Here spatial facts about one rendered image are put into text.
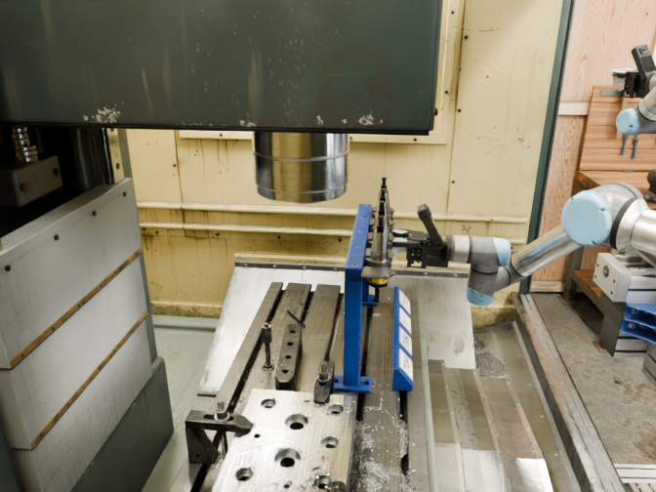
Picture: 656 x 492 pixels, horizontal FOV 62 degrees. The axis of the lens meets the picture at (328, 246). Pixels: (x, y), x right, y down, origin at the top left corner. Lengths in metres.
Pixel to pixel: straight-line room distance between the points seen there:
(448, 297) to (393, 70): 1.37
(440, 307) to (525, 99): 0.76
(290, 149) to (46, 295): 0.49
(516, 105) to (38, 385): 1.57
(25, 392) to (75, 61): 0.53
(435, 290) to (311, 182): 1.26
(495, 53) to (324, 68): 1.20
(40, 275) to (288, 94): 0.52
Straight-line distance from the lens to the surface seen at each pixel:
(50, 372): 1.10
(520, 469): 1.48
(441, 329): 1.94
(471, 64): 1.91
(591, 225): 1.27
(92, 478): 1.36
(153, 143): 2.12
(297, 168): 0.84
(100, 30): 0.86
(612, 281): 1.69
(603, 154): 3.77
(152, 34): 0.83
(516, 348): 2.06
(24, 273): 1.00
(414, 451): 1.24
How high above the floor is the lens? 1.74
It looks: 22 degrees down
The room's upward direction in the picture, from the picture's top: straight up
